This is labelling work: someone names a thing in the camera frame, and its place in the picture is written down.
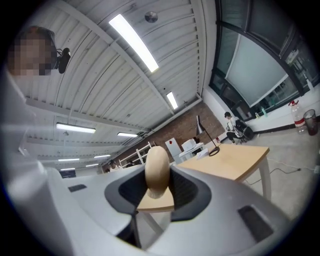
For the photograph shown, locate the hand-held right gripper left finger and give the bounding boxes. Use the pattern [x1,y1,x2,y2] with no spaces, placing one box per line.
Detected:
[37,163,149,256]

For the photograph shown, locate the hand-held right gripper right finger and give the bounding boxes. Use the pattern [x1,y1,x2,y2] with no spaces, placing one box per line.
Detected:
[144,163,293,256]

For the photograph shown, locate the beige oval bar of soap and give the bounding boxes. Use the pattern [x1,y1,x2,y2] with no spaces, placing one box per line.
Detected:
[144,146,171,200]

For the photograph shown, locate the wooden table white legs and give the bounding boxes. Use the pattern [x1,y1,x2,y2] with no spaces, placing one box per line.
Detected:
[136,187,175,232]
[174,143,273,202]

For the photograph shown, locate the white box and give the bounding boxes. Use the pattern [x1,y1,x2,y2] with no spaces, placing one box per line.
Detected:
[195,149,210,161]

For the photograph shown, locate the white shelf rack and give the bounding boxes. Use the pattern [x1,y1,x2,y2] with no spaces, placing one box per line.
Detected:
[118,141,157,168]

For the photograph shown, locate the white box appliance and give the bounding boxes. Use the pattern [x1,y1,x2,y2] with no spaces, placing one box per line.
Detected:
[181,139,204,152]

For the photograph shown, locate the white cabinet red mark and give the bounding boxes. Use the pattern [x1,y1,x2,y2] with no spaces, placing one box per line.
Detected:
[164,138,181,165]

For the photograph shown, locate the black chair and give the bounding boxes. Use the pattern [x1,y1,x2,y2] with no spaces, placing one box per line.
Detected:
[234,119,255,145]

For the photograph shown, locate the black desk lamp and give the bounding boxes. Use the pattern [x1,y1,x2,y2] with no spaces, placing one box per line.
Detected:
[195,114,221,157]

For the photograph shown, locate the person's white shirt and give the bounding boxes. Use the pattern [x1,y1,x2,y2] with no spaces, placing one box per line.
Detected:
[0,68,51,251]

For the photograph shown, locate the large clear water bottle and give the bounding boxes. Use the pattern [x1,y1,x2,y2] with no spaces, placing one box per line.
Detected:
[289,99,308,135]

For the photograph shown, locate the dark mesh waste basket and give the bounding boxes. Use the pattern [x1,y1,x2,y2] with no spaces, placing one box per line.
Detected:
[303,109,320,137]

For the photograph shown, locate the white roller blind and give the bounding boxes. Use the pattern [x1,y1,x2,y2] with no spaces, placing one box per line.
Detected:
[224,33,289,108]

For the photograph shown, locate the person's head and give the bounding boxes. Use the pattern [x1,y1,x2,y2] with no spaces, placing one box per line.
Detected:
[6,25,58,77]

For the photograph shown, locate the long ceiling light panel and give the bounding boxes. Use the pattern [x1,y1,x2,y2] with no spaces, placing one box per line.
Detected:
[108,13,160,73]

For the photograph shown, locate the round metal ceiling fixture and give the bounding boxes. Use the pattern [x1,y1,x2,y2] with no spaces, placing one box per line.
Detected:
[144,10,159,24]

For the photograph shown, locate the black framed window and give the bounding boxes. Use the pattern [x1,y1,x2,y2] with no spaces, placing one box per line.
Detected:
[208,0,320,115]

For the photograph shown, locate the black floor cable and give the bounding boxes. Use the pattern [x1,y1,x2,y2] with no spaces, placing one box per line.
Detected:
[243,166,302,186]

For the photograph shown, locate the black head camera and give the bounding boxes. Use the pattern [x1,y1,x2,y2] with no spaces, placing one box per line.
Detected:
[54,47,72,75]

